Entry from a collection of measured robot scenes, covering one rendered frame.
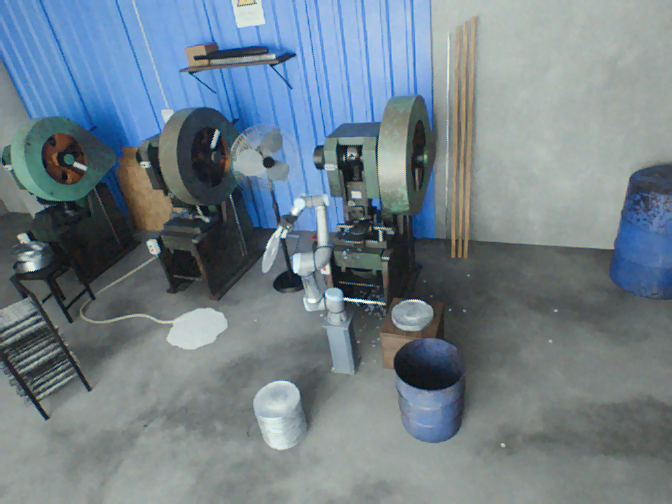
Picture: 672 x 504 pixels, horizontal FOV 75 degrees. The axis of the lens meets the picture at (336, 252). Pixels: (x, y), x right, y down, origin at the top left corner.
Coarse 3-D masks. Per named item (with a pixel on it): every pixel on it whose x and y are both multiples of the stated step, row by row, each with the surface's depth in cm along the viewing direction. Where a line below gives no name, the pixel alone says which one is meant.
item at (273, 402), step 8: (272, 384) 286; (280, 384) 285; (288, 384) 284; (264, 392) 281; (272, 392) 280; (280, 392) 279; (288, 392) 279; (296, 392) 278; (256, 400) 276; (264, 400) 276; (272, 400) 274; (280, 400) 273; (288, 400) 273; (296, 400) 272; (256, 408) 271; (264, 408) 270; (272, 408) 269; (280, 408) 269; (288, 408) 268; (264, 416) 265; (272, 416) 264; (280, 416) 263
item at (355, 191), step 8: (352, 176) 335; (360, 176) 332; (352, 184) 331; (360, 184) 328; (352, 192) 334; (360, 192) 332; (352, 200) 337; (360, 200) 335; (352, 208) 338; (360, 208) 336; (368, 208) 340; (360, 216) 339
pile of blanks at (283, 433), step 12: (300, 408) 274; (264, 420) 265; (276, 420) 263; (288, 420) 266; (300, 420) 276; (264, 432) 275; (276, 432) 270; (288, 432) 270; (300, 432) 278; (276, 444) 275; (288, 444) 275
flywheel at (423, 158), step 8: (416, 128) 326; (416, 136) 330; (424, 136) 336; (416, 144) 332; (424, 144) 339; (416, 152) 303; (424, 152) 304; (416, 160) 304; (424, 160) 305; (416, 168) 315; (416, 176) 317; (416, 184) 321; (416, 192) 330
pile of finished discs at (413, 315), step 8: (400, 304) 323; (408, 304) 321; (416, 304) 320; (424, 304) 319; (392, 312) 316; (400, 312) 315; (408, 312) 313; (416, 312) 312; (424, 312) 311; (432, 312) 310; (400, 320) 308; (408, 320) 306; (416, 320) 305; (424, 320) 304; (432, 320) 307; (400, 328) 306; (408, 328) 302; (416, 328) 301; (424, 328) 303
